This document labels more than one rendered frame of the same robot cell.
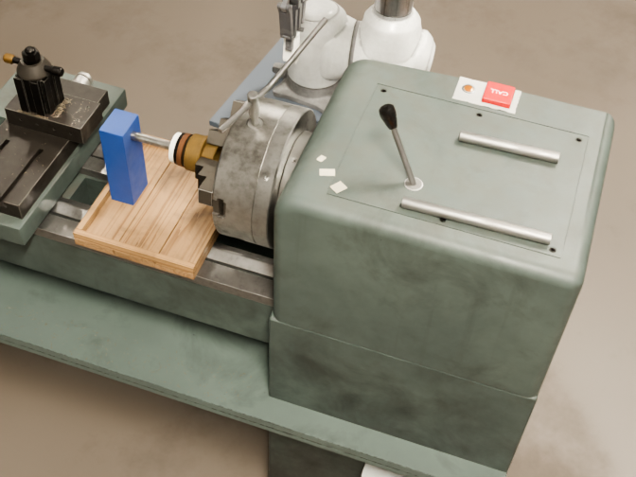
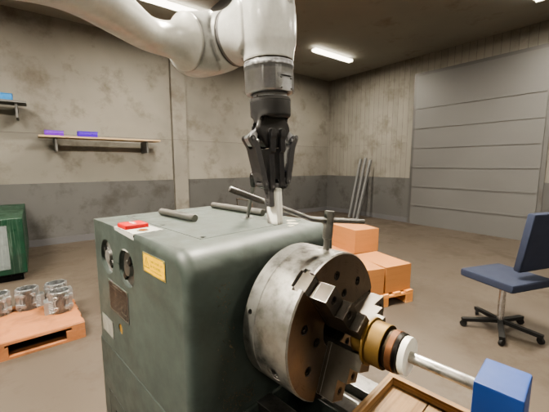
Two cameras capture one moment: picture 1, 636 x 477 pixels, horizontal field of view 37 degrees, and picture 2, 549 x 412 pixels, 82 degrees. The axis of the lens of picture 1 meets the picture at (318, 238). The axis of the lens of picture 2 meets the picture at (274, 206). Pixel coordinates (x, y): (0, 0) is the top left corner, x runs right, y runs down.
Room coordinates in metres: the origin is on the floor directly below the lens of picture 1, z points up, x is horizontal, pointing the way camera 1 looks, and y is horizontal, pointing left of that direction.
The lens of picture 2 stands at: (2.09, 0.37, 1.42)
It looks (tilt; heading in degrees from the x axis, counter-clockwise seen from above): 8 degrees down; 209
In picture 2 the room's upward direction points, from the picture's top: straight up
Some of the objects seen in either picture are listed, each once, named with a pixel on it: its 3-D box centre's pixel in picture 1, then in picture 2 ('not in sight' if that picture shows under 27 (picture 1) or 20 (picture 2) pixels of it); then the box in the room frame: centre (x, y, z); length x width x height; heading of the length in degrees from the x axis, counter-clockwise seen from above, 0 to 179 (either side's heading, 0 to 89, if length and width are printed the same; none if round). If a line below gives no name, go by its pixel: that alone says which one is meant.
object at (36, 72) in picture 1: (33, 64); not in sight; (1.70, 0.68, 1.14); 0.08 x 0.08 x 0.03
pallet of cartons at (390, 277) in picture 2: not in sight; (353, 259); (-1.41, -0.52, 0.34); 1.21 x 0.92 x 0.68; 62
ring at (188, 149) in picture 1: (199, 153); (379, 343); (1.50, 0.28, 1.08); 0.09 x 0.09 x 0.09; 74
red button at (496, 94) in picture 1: (498, 96); (133, 226); (1.54, -0.36, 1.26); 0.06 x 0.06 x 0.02; 74
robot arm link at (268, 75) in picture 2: not in sight; (269, 81); (1.57, 0.07, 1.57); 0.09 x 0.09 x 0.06
